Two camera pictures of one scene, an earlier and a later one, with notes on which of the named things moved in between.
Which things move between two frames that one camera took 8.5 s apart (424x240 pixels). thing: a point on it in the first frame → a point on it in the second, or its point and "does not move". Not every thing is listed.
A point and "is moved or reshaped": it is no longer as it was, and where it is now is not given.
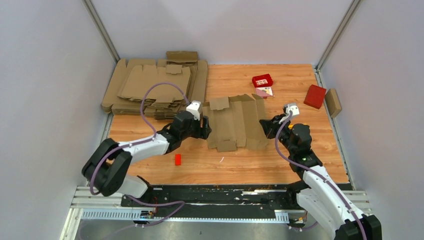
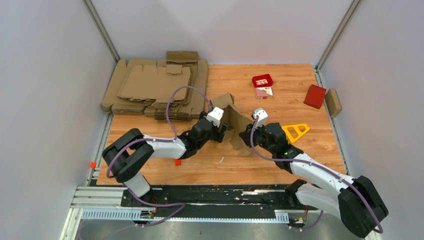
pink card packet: (264, 91) does not move
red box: (315, 96) does not move
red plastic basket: (262, 80) does not move
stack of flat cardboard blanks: (130, 81) does not move
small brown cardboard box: (333, 102) does not move
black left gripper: (204, 132) → (219, 136)
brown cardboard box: (234, 122) is moved or reshaped
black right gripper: (269, 126) → (246, 135)
